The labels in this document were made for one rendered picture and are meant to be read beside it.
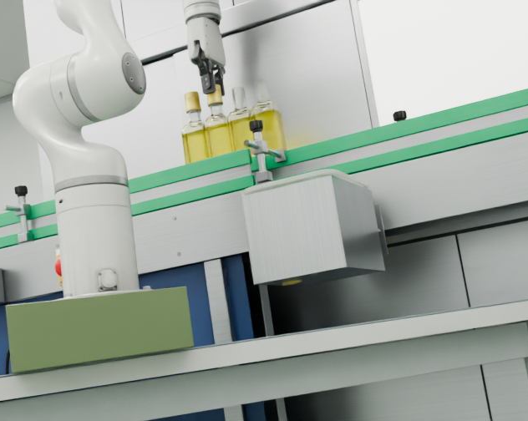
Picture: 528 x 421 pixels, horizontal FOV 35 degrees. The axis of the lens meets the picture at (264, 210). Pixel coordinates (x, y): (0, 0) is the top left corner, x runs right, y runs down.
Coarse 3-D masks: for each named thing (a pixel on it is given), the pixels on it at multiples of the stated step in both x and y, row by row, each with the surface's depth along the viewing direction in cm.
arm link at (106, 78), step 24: (72, 0) 138; (96, 0) 139; (72, 24) 140; (96, 24) 135; (96, 48) 132; (120, 48) 134; (72, 72) 133; (96, 72) 131; (120, 72) 132; (144, 72) 137; (96, 96) 132; (120, 96) 133; (96, 120) 138
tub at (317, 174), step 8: (296, 176) 140; (304, 176) 139; (312, 176) 139; (320, 176) 139; (336, 176) 142; (344, 176) 143; (352, 176) 147; (264, 184) 142; (272, 184) 142; (280, 184) 141; (288, 184) 141; (360, 184) 152; (248, 192) 144; (256, 192) 144
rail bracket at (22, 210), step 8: (16, 192) 188; (24, 192) 188; (24, 200) 188; (8, 208) 183; (16, 208) 185; (24, 208) 187; (24, 216) 187; (24, 224) 187; (24, 232) 186; (24, 240) 185; (32, 240) 187
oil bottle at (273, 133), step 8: (256, 104) 180; (264, 104) 179; (272, 104) 179; (256, 112) 179; (264, 112) 178; (272, 112) 178; (280, 112) 182; (264, 120) 178; (272, 120) 178; (280, 120) 181; (264, 128) 178; (272, 128) 177; (280, 128) 180; (264, 136) 178; (272, 136) 177; (280, 136) 179; (272, 144) 177; (280, 144) 178
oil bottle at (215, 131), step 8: (208, 120) 184; (216, 120) 183; (224, 120) 183; (208, 128) 184; (216, 128) 183; (224, 128) 182; (208, 136) 183; (216, 136) 182; (224, 136) 182; (208, 144) 183; (216, 144) 182; (224, 144) 181; (208, 152) 183; (216, 152) 182; (224, 152) 181
